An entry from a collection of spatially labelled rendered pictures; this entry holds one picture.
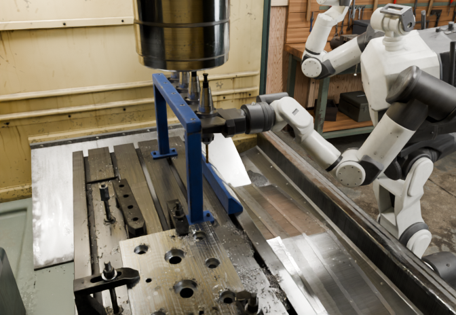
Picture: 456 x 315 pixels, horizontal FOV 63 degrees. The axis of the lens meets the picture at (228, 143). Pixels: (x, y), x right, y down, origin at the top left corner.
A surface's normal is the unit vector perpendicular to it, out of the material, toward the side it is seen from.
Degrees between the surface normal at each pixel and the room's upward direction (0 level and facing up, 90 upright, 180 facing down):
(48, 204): 23
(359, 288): 8
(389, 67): 52
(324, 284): 8
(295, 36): 90
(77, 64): 90
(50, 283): 0
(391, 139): 85
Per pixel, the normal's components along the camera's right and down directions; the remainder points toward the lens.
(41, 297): 0.01, -0.89
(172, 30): -0.09, 0.45
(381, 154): -0.39, 0.33
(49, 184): 0.15, -0.64
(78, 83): 0.36, 0.43
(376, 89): -0.79, 0.43
